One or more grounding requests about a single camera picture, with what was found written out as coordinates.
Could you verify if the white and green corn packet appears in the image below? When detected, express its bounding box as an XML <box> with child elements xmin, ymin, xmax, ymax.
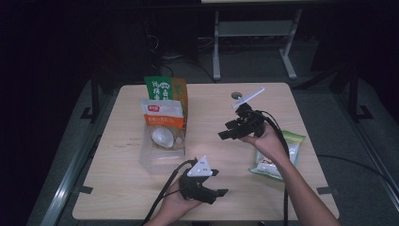
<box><xmin>248</xmin><ymin>130</ymin><xmax>307</xmax><ymax>181</ymax></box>

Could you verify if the clear bag with red label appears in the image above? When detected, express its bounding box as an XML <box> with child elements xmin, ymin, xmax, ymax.
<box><xmin>138</xmin><ymin>103</ymin><xmax>187</xmax><ymax>175</ymax></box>

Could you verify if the white metal stand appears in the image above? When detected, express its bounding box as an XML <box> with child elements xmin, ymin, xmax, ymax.
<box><xmin>212</xmin><ymin>8</ymin><xmax>304</xmax><ymax>81</ymax></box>

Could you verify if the left hand-held gripper black cable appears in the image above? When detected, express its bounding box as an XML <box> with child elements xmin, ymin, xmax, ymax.
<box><xmin>140</xmin><ymin>158</ymin><xmax>197</xmax><ymax>226</ymax></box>

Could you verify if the hand-held gripper black cable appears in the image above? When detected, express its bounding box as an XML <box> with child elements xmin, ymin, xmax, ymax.
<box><xmin>255</xmin><ymin>109</ymin><xmax>291</xmax><ymax>226</ymax></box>
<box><xmin>140</xmin><ymin>158</ymin><xmax>197</xmax><ymax>226</ymax></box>

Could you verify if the person's left hand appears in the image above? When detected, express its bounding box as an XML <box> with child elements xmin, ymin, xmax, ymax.
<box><xmin>158</xmin><ymin>180</ymin><xmax>201</xmax><ymax>220</ymax></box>

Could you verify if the right hand-held gripper black cable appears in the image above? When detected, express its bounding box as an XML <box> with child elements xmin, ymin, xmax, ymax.
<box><xmin>255</xmin><ymin>109</ymin><xmax>291</xmax><ymax>226</ymax></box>

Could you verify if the green jerky packet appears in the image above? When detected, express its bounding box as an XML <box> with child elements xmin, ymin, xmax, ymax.
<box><xmin>144</xmin><ymin>75</ymin><xmax>189</xmax><ymax>119</ymax></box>

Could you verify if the white and orange bun packet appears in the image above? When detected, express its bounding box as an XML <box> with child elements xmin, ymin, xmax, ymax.
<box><xmin>139</xmin><ymin>98</ymin><xmax>186</xmax><ymax>152</ymax></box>

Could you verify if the person's right hand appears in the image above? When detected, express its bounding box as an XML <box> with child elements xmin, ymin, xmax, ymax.
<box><xmin>241</xmin><ymin>122</ymin><xmax>290</xmax><ymax>164</ymax></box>

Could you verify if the black floor cable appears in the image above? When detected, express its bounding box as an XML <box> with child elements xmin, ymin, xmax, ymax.
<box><xmin>316</xmin><ymin>153</ymin><xmax>399</xmax><ymax>189</ymax></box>

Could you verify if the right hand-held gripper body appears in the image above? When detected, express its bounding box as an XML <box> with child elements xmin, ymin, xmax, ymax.
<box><xmin>231</xmin><ymin>87</ymin><xmax>267</xmax><ymax>139</ymax></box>

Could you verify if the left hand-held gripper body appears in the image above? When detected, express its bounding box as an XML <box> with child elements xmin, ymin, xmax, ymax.
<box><xmin>178</xmin><ymin>155</ymin><xmax>218</xmax><ymax>205</ymax></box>

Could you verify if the black metal stand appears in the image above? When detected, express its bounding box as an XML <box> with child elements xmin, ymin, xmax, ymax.
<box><xmin>347</xmin><ymin>62</ymin><xmax>375</xmax><ymax>123</ymax></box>
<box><xmin>79</xmin><ymin>72</ymin><xmax>102</xmax><ymax>123</ymax></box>

